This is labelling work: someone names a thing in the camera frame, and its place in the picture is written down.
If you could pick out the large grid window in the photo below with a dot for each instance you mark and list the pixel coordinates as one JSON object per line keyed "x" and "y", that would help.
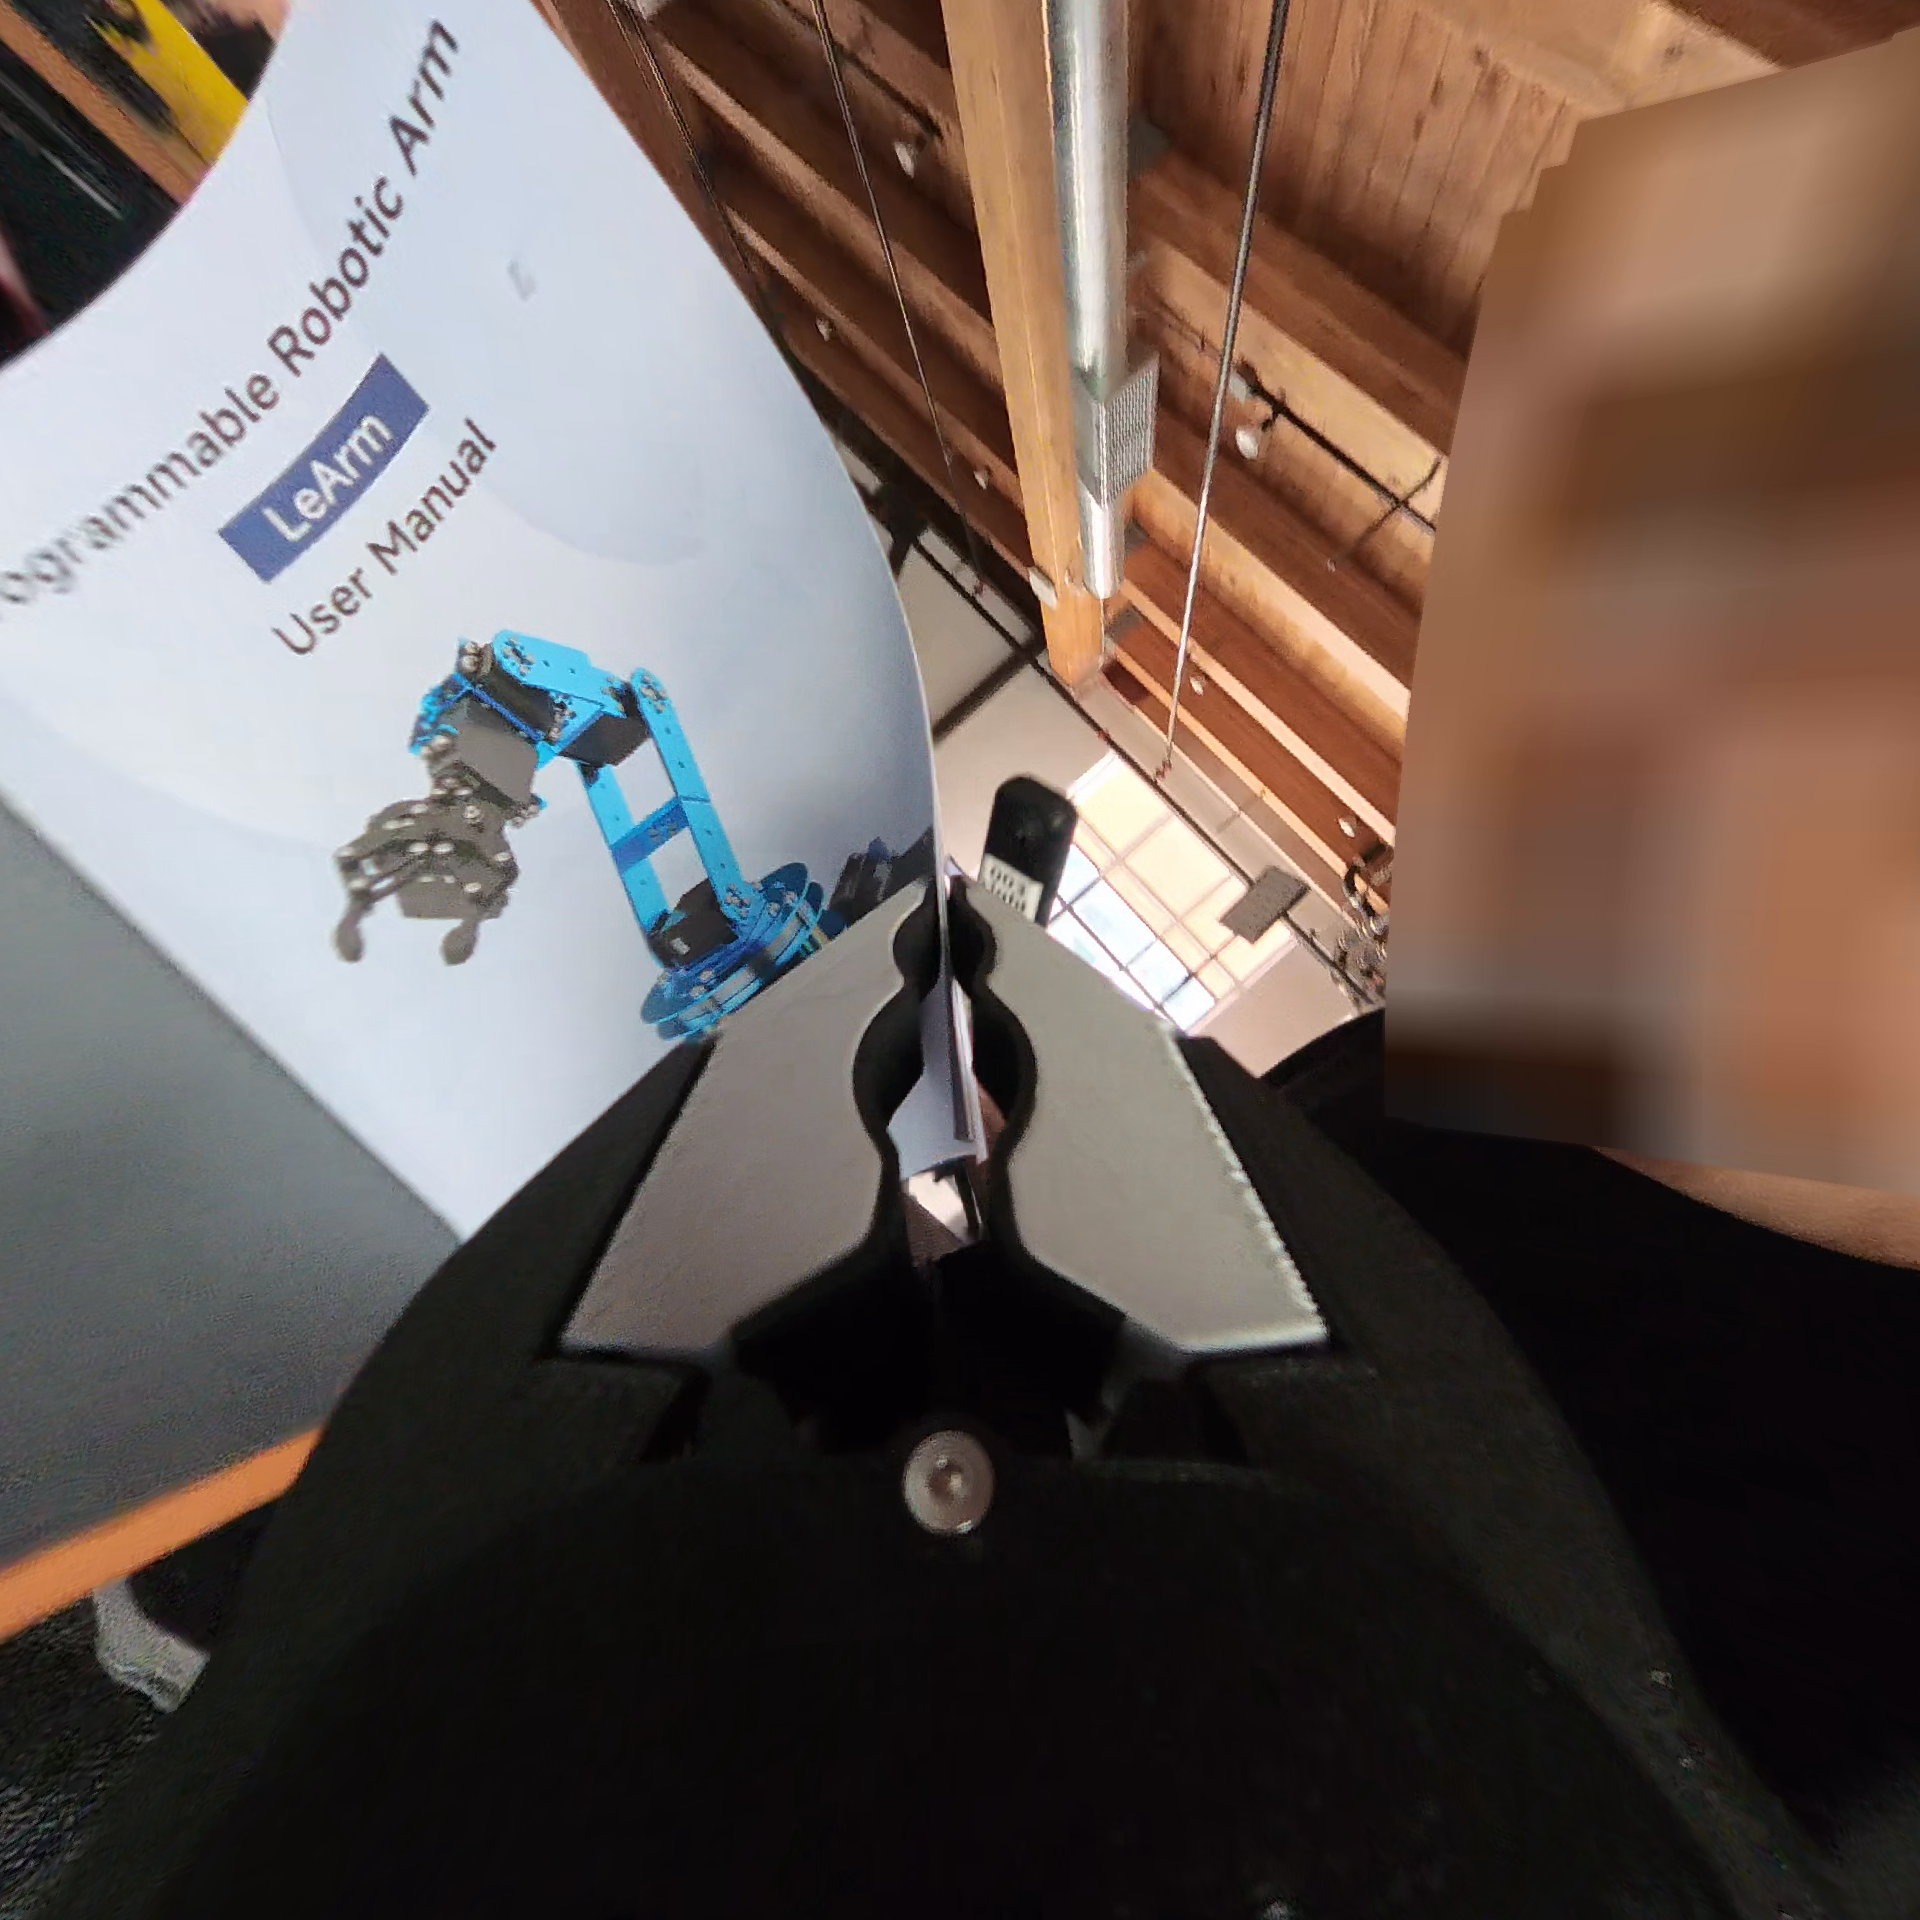
{"x": 1156, "y": 871}

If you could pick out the printed instruction manual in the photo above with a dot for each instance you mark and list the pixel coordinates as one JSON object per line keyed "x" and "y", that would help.
{"x": 601, "y": 450}

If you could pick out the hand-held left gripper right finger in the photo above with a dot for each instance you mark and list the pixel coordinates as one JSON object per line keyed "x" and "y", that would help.
{"x": 1156, "y": 1198}

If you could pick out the silver ceiling duct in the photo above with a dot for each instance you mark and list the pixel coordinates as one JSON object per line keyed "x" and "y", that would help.
{"x": 1105, "y": 224}

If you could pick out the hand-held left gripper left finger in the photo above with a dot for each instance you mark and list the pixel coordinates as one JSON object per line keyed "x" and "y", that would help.
{"x": 719, "y": 1198}

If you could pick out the hanging grey panel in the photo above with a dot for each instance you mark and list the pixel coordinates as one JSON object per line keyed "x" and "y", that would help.
{"x": 1265, "y": 906}

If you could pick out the person's black top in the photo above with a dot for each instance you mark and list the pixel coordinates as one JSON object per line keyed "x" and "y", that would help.
{"x": 1648, "y": 1427}

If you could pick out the yellow storage bin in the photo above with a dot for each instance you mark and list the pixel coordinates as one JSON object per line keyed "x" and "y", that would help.
{"x": 183, "y": 78}

